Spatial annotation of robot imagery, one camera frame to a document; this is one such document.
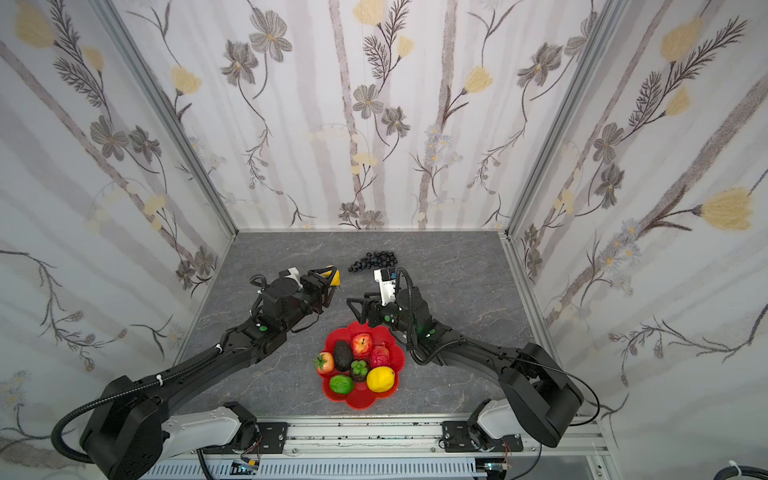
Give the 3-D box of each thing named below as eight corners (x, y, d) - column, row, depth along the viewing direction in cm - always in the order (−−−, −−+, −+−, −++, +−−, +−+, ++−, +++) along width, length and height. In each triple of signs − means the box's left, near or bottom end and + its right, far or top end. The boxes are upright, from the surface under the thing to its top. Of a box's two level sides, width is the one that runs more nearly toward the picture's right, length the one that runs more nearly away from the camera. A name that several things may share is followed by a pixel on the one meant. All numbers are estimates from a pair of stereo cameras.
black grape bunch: (349, 272, 110) (348, 265, 106) (349, 261, 113) (347, 253, 110) (397, 268, 111) (397, 261, 108) (395, 257, 115) (395, 249, 111)
